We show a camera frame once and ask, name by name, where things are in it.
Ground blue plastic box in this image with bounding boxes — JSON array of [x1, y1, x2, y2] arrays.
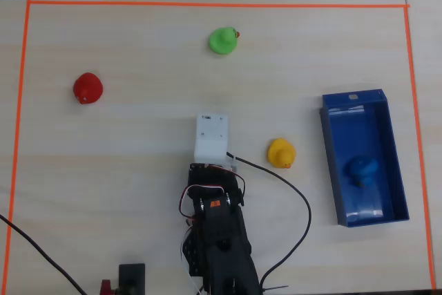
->
[[319, 88, 411, 228]]

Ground red white black servo wires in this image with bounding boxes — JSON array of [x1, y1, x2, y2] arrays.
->
[[177, 173, 247, 227]]

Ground red clamp handle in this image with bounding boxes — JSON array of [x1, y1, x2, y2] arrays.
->
[[99, 278, 115, 295]]

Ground black cable tie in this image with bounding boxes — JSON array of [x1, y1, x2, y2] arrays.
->
[[259, 284, 289, 293]]

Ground black camera cable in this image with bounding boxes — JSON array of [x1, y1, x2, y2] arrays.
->
[[225, 151, 312, 295]]

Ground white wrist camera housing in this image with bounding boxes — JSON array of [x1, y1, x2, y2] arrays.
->
[[193, 112, 238, 172]]

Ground yellow rubber duck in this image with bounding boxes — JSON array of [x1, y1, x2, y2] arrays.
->
[[267, 137, 297, 170]]

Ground long orange tape strip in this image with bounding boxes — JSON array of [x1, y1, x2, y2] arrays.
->
[[26, 0, 411, 9]]

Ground black table clamp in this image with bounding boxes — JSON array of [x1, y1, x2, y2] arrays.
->
[[117, 263, 146, 295]]

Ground red rubber duck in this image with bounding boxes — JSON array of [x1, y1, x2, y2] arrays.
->
[[73, 72, 104, 105]]

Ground green rubber duck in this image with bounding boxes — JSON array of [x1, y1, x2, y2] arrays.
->
[[208, 26, 241, 55]]

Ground blue rubber duck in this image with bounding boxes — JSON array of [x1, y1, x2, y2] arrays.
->
[[346, 155, 380, 189]]

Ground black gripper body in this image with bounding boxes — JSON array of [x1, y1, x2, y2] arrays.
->
[[187, 162, 247, 208]]

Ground thick black cable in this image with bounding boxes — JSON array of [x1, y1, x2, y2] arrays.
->
[[0, 213, 88, 295]]

